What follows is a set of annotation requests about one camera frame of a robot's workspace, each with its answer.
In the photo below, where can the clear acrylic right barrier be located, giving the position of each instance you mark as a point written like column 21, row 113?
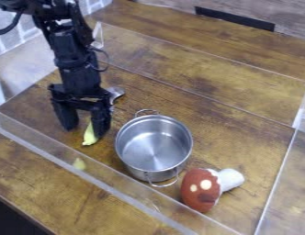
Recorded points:
column 284, row 213

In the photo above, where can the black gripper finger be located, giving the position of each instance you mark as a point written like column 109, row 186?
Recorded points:
column 101, row 120
column 66, row 114

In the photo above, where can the clear acrylic corner bracket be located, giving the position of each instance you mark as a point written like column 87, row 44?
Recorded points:
column 98, row 36

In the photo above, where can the black bar on wall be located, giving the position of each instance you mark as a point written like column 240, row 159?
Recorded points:
column 246, row 21

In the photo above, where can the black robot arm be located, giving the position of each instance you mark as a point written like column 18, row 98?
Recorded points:
column 61, row 21

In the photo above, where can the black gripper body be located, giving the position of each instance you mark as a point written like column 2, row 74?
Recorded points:
column 79, row 91

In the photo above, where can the stainless steel pot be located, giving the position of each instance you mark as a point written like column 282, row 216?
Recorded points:
column 153, row 145

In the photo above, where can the clear acrylic barrier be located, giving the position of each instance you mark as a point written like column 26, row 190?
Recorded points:
column 137, row 194
column 284, row 213

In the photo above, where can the red plush mushroom toy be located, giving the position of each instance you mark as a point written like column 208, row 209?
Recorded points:
column 204, row 185

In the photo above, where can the clear acrylic front barrier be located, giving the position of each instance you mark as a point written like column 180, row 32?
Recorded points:
column 137, row 194

